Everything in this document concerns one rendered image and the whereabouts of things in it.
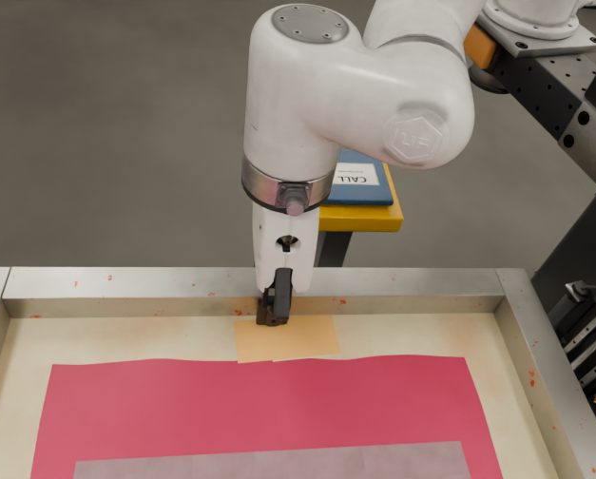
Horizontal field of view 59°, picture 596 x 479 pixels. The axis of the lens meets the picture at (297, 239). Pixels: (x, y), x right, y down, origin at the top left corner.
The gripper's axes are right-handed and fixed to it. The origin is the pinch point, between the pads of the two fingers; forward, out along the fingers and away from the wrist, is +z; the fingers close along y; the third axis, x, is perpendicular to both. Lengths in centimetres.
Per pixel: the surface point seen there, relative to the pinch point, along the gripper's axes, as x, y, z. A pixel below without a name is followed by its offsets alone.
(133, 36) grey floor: 47, 227, 98
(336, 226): -9.7, 12.6, 4.4
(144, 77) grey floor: 39, 191, 98
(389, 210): -16.7, 14.1, 2.8
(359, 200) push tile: -12.4, 14.3, 1.1
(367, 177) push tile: -14.2, 18.5, 1.0
